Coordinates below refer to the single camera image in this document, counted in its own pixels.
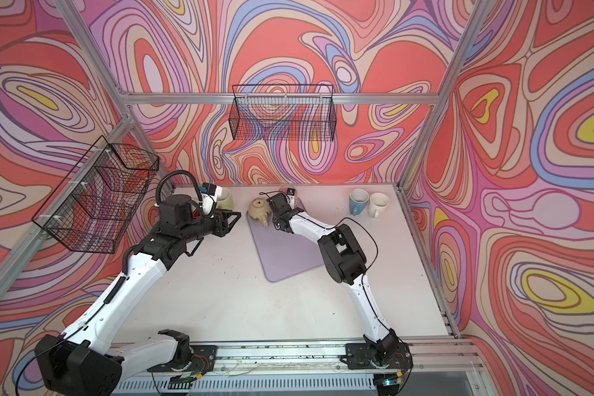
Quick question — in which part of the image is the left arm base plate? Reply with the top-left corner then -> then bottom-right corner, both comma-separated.
148,344 -> 218,375

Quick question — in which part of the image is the blue floral mug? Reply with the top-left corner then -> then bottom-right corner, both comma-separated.
348,188 -> 370,216

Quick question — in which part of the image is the white mug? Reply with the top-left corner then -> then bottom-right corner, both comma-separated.
367,192 -> 390,219

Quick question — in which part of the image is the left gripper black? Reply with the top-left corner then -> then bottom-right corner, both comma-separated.
177,207 -> 242,246

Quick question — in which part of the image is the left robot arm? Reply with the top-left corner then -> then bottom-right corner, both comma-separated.
32,170 -> 241,395

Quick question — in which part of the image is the black wire basket back wall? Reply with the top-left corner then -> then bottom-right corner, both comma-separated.
229,83 -> 337,142

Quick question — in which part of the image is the lavender tray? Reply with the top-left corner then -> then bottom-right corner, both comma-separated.
247,214 -> 323,283

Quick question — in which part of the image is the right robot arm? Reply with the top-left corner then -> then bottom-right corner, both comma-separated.
260,191 -> 413,372

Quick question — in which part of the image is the black wire basket wall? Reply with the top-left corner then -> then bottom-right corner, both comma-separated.
31,136 -> 159,254
229,83 -> 337,142

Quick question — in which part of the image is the pink patterned mug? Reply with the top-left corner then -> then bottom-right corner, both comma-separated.
280,186 -> 297,209

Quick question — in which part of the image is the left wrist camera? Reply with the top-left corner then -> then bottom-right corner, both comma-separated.
200,182 -> 223,217

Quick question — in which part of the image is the black wire basket left wall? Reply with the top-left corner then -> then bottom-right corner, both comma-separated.
31,136 -> 159,254

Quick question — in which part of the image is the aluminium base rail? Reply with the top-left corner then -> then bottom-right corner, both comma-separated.
109,340 -> 496,395

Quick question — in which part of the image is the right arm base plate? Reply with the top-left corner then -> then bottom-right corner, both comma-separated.
339,343 -> 414,372

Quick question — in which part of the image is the light green mug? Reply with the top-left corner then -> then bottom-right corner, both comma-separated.
217,187 -> 234,211

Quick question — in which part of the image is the beige ceramic teapot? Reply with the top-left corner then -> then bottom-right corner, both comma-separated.
247,198 -> 272,227

